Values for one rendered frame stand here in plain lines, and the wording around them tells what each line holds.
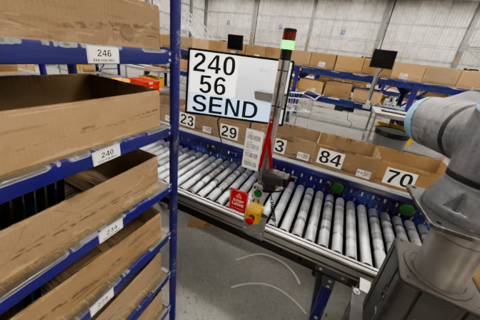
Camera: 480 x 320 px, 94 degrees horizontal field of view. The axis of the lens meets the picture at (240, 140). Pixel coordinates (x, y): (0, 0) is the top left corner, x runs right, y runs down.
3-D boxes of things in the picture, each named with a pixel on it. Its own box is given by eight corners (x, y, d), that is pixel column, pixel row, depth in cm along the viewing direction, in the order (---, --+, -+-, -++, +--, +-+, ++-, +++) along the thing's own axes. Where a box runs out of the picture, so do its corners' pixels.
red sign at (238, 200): (228, 208, 119) (231, 187, 114) (228, 206, 120) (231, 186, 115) (256, 219, 113) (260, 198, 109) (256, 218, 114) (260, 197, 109)
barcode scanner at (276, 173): (286, 199, 97) (287, 178, 94) (260, 193, 102) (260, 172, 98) (289, 192, 103) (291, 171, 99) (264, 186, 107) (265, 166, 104)
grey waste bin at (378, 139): (376, 171, 366) (391, 135, 343) (357, 157, 412) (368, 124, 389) (403, 172, 376) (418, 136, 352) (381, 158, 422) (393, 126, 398)
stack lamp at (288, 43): (278, 48, 86) (281, 31, 83) (282, 48, 90) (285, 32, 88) (291, 49, 84) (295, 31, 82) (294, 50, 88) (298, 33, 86)
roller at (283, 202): (265, 231, 119) (266, 223, 117) (288, 185, 163) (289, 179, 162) (273, 235, 117) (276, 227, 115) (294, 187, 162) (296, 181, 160)
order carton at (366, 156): (310, 165, 157) (316, 143, 151) (315, 151, 182) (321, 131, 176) (372, 183, 143) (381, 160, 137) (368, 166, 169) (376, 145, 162)
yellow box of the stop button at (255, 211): (242, 222, 108) (244, 210, 106) (249, 211, 116) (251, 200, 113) (271, 234, 103) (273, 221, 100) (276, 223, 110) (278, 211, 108)
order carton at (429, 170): (371, 183, 143) (381, 159, 137) (368, 165, 169) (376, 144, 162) (447, 206, 130) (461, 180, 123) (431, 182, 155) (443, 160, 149)
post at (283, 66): (241, 232, 121) (268, 58, 88) (244, 226, 125) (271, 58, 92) (261, 241, 117) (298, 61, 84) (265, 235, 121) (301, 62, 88)
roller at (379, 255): (374, 277, 100) (378, 269, 99) (366, 211, 145) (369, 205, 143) (387, 283, 99) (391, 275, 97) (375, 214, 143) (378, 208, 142)
